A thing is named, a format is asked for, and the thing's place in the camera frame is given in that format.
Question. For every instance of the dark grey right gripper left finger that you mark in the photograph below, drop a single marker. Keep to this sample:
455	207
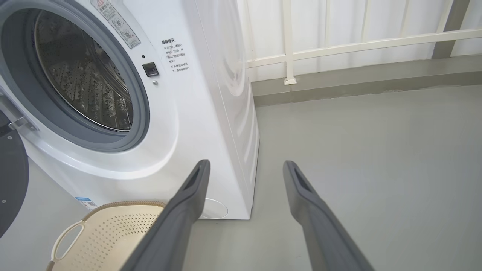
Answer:
177	226

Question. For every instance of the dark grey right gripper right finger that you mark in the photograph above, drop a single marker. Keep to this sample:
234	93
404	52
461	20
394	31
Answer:
324	233

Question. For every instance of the black round glass machine door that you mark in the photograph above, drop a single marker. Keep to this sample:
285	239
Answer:
11	177

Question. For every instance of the cream perforated laundry basket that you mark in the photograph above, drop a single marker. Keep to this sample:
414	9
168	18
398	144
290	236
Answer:
113	237

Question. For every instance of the white front-load washing machine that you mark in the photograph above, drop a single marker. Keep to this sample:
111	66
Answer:
196	113

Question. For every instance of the grey rubber door seal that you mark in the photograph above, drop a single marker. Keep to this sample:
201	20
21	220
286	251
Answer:
140	109

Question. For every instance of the black door latch socket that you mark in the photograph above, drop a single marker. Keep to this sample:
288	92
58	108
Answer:
150	69

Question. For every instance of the round white filter cover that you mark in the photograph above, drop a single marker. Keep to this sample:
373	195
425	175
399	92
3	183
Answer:
216	209

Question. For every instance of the blue energy label sticker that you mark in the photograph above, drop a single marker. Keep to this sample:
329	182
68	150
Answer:
86	203

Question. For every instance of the black printed text label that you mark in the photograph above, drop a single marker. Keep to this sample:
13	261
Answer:
176	54

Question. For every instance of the steel perforated drum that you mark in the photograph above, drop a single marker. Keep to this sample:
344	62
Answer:
83	75

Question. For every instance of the white metal railing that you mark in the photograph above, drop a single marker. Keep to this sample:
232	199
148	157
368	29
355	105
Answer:
288	37

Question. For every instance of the grey warning sticker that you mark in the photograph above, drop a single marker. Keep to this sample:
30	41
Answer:
116	22

